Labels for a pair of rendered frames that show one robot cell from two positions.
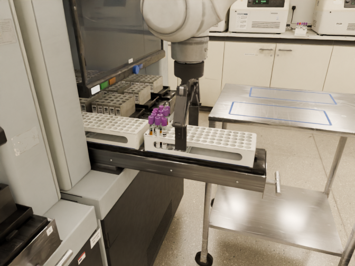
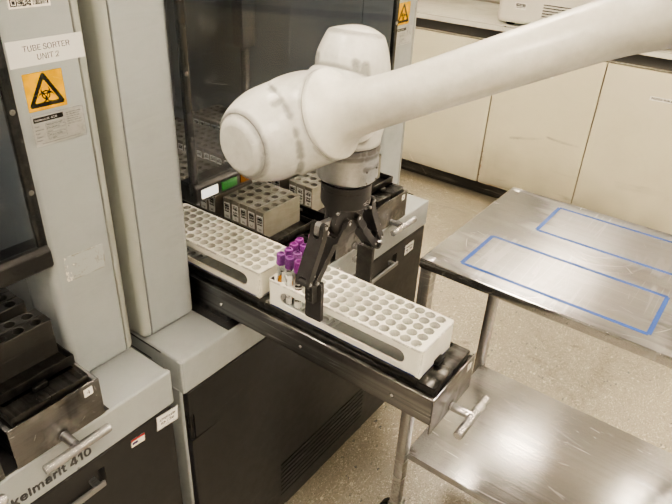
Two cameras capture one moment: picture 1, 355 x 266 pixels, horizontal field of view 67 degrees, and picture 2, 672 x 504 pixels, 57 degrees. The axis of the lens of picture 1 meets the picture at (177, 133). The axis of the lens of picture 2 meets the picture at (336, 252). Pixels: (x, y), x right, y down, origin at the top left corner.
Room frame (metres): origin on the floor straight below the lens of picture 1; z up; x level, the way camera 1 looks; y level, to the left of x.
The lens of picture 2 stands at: (-0.12, -0.28, 1.42)
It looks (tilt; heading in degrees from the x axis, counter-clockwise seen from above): 31 degrees down; 19
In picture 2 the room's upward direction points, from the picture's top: 3 degrees clockwise
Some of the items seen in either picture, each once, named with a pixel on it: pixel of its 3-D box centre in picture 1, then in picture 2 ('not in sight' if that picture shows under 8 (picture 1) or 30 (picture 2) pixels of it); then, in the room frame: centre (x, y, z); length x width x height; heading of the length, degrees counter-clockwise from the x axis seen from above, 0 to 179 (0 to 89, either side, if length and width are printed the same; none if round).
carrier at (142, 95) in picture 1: (142, 95); (324, 191); (1.03, 0.14, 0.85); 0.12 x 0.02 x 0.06; 163
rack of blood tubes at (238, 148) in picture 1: (199, 144); (356, 314); (0.65, -0.06, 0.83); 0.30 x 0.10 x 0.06; 73
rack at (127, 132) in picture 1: (100, 130); (219, 249); (0.75, 0.24, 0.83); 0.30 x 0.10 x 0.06; 73
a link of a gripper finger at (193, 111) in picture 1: (193, 117); (364, 264); (0.73, -0.05, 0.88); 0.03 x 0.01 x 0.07; 73
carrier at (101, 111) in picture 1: (109, 106); (254, 205); (0.91, 0.25, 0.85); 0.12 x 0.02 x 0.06; 163
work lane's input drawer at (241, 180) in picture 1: (155, 153); (292, 309); (0.69, 0.07, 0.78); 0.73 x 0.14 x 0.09; 73
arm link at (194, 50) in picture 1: (189, 48); (347, 160); (0.67, -0.03, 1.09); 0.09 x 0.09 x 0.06
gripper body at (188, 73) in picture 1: (188, 78); (345, 206); (0.67, -0.03, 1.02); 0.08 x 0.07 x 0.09; 163
